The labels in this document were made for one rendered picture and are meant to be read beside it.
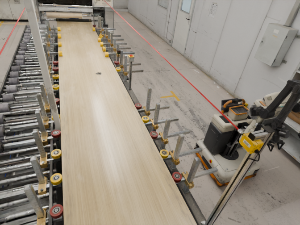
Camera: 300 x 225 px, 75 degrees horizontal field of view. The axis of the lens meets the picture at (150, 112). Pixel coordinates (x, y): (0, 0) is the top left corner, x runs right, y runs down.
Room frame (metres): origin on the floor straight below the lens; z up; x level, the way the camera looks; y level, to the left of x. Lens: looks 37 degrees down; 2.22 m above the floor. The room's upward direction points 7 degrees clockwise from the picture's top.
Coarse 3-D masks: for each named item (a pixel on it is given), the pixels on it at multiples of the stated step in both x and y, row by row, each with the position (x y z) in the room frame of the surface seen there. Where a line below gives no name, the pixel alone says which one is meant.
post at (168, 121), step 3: (168, 120) 1.41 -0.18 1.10; (165, 123) 1.43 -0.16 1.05; (168, 123) 1.41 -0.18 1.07; (165, 126) 1.42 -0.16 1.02; (168, 126) 1.41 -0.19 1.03; (165, 129) 1.41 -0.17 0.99; (168, 129) 1.41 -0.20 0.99; (165, 132) 1.40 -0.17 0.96; (165, 135) 1.40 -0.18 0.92; (165, 138) 1.41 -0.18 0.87; (162, 144) 1.40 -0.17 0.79; (165, 144) 1.41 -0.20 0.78; (162, 147) 1.40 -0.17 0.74
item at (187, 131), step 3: (177, 132) 1.54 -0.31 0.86; (180, 132) 1.54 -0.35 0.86; (183, 132) 1.55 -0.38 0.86; (186, 132) 1.56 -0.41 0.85; (189, 132) 1.58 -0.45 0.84; (159, 135) 1.46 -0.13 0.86; (168, 135) 1.47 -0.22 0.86; (171, 135) 1.48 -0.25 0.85; (174, 135) 1.50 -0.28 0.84; (177, 135) 1.51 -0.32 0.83; (156, 138) 1.41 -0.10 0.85; (159, 138) 1.43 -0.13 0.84
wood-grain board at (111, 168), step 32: (64, 32) 4.20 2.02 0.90; (64, 64) 2.69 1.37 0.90; (96, 64) 2.83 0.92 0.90; (64, 96) 1.86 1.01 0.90; (96, 96) 1.94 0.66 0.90; (128, 96) 2.03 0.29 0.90; (64, 128) 1.34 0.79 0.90; (96, 128) 1.40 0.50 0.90; (128, 128) 1.45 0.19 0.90; (64, 160) 0.98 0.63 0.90; (96, 160) 1.02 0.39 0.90; (128, 160) 1.06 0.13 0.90; (160, 160) 1.10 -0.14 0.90; (64, 192) 0.71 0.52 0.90; (96, 192) 0.74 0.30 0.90; (128, 192) 0.77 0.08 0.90; (160, 192) 0.80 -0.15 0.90; (64, 224) 0.51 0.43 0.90; (96, 224) 0.54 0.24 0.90; (128, 224) 0.56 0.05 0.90; (160, 224) 0.58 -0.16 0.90; (192, 224) 0.61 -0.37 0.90
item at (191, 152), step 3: (189, 150) 1.32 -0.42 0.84; (192, 150) 1.32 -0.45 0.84; (195, 150) 1.33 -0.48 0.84; (198, 150) 1.33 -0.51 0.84; (201, 150) 1.35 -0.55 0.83; (180, 153) 1.27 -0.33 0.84; (183, 153) 1.27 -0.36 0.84; (186, 153) 1.28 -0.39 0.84; (189, 153) 1.29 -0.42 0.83; (192, 153) 1.31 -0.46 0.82; (168, 156) 1.21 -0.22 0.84; (180, 156) 1.25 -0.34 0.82; (165, 159) 1.18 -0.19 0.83; (168, 159) 1.20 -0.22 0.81
